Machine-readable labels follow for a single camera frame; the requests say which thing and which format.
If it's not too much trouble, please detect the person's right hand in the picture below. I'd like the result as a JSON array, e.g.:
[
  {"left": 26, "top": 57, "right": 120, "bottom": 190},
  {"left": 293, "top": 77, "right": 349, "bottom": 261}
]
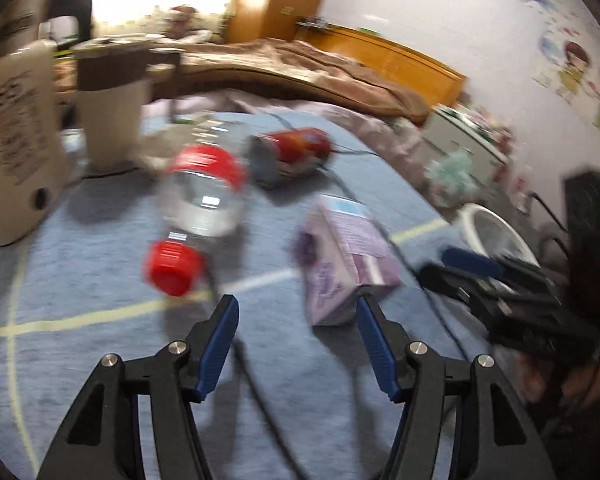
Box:
[{"left": 522, "top": 340, "right": 600, "bottom": 411}]

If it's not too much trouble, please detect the brown teddy bear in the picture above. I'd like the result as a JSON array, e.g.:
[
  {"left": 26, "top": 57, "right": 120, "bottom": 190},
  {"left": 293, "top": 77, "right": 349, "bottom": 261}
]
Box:
[{"left": 167, "top": 4, "right": 213, "bottom": 43}]

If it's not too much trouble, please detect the black cable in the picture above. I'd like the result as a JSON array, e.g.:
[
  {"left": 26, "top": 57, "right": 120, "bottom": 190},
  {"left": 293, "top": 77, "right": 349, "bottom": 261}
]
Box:
[{"left": 200, "top": 265, "right": 306, "bottom": 480}]

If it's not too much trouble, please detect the blue checked tablecloth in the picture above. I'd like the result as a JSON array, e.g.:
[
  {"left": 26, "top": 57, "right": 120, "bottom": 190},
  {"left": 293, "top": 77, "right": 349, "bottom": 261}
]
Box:
[{"left": 0, "top": 110, "right": 486, "bottom": 480}]

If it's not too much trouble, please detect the red drink can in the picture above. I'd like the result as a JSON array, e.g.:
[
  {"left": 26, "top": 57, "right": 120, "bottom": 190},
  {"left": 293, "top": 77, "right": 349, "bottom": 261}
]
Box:
[{"left": 247, "top": 129, "right": 335, "bottom": 188}]

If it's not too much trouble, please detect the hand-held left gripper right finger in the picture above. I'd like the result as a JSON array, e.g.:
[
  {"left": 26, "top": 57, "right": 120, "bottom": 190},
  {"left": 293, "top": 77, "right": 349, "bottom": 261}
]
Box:
[{"left": 356, "top": 295, "right": 561, "bottom": 480}]

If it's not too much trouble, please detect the purple milk carton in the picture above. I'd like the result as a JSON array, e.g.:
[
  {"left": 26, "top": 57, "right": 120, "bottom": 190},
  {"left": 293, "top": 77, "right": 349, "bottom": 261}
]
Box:
[{"left": 295, "top": 195, "right": 401, "bottom": 327}]

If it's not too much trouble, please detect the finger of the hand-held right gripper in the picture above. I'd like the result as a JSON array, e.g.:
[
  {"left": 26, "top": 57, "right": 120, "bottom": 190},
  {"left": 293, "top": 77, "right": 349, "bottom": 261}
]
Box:
[
  {"left": 419, "top": 262, "right": 512, "bottom": 311},
  {"left": 441, "top": 246, "right": 556, "bottom": 286}
]

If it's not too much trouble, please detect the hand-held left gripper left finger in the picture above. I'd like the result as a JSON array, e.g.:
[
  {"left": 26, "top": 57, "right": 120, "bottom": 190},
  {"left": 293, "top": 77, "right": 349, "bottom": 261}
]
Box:
[{"left": 37, "top": 294, "right": 241, "bottom": 480}]

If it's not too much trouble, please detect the wooden headboard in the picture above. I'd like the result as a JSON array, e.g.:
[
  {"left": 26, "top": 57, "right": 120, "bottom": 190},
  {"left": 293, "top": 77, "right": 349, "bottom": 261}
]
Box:
[{"left": 300, "top": 25, "right": 468, "bottom": 111}]

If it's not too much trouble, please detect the brown blanket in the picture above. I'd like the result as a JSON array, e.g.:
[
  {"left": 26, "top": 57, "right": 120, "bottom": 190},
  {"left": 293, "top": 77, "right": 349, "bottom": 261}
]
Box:
[{"left": 150, "top": 39, "right": 431, "bottom": 126}]

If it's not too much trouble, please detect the clear bottle with red cap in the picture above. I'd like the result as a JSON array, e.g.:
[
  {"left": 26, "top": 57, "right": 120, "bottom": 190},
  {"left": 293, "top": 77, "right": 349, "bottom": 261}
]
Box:
[{"left": 142, "top": 122, "right": 251, "bottom": 297}]

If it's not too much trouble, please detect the cream plastic jug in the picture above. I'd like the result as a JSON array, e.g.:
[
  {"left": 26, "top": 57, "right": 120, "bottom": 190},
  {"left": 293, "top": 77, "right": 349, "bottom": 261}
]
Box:
[{"left": 0, "top": 0, "right": 93, "bottom": 247}]

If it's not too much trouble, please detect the cartoon children wall sticker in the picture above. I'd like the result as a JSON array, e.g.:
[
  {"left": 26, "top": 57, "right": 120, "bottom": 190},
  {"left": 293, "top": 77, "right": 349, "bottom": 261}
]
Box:
[{"left": 532, "top": 30, "right": 600, "bottom": 133}]

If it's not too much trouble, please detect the beige cup with brown band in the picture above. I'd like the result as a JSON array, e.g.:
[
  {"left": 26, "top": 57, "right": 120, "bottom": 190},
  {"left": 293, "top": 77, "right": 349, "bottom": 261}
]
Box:
[{"left": 70, "top": 35, "right": 181, "bottom": 173}]

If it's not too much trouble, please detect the green plastic bag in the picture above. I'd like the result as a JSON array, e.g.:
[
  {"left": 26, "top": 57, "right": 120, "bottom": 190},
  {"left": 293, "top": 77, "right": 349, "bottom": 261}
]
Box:
[{"left": 427, "top": 152, "right": 481, "bottom": 208}]

